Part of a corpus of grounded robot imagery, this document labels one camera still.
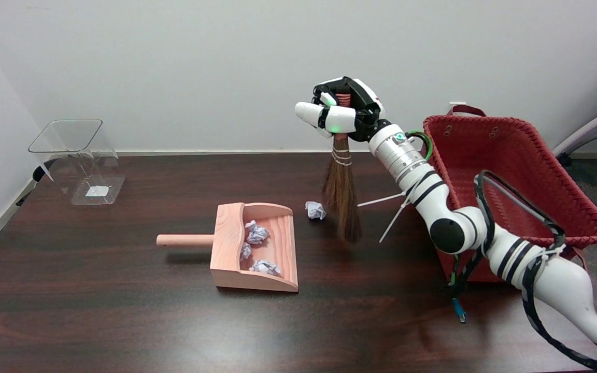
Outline straw hand broom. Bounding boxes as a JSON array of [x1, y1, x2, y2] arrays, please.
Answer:
[[322, 85, 362, 243]]

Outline red woven basket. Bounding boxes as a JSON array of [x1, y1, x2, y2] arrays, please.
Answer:
[[422, 105, 597, 283]]

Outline black leg with white tip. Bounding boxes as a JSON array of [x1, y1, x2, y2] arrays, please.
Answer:
[[16, 161, 56, 208]]

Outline wooden dustpan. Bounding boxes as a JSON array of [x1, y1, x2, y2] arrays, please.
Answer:
[[156, 202, 299, 293]]

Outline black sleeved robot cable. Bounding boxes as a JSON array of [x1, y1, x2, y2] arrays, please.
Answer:
[[448, 169, 597, 373]]

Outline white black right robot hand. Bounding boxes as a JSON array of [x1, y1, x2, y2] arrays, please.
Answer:
[[294, 76, 390, 143]]

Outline clear acrylic container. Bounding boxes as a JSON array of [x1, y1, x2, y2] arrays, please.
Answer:
[[28, 119, 126, 206]]

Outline white curved tube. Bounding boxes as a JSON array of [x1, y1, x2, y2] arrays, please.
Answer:
[[552, 98, 597, 157]]

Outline hanging cable with blue plug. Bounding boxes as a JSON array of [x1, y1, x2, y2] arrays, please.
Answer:
[[449, 254, 468, 324]]

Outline green robot cable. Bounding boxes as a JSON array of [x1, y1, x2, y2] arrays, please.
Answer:
[[407, 131, 434, 162]]

